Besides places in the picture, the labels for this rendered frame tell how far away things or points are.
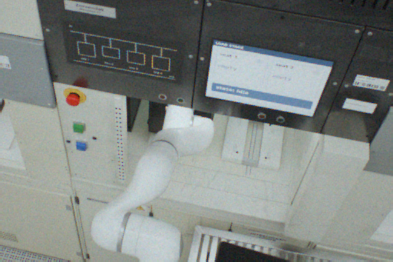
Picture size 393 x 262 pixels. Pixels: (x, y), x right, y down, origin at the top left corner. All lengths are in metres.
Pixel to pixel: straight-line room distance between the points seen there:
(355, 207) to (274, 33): 0.77
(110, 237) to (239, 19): 0.59
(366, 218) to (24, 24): 1.20
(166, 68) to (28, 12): 0.37
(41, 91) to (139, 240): 0.55
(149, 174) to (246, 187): 0.76
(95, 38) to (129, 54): 0.09
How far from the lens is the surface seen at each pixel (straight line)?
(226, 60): 1.41
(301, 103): 1.50
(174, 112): 1.75
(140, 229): 1.40
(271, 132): 2.19
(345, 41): 1.34
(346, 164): 1.62
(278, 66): 1.40
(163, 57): 1.44
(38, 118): 1.83
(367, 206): 1.90
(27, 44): 1.55
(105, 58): 1.50
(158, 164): 1.39
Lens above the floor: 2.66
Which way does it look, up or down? 54 degrees down
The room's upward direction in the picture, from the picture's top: 4 degrees clockwise
